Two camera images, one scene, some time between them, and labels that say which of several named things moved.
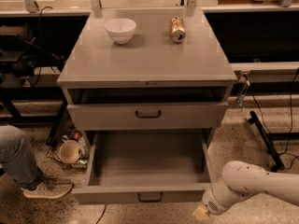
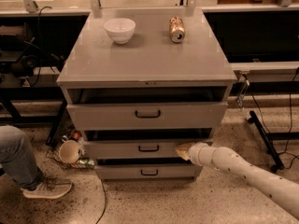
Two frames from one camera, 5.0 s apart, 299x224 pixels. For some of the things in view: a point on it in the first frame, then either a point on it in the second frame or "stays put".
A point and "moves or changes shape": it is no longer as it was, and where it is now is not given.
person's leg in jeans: (18, 157) stays put
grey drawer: (147, 166) moves or changes shape
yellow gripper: (210, 203) → (193, 154)
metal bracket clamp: (243, 91) stays put
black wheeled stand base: (276, 161) stays put
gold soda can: (177, 30) stays put
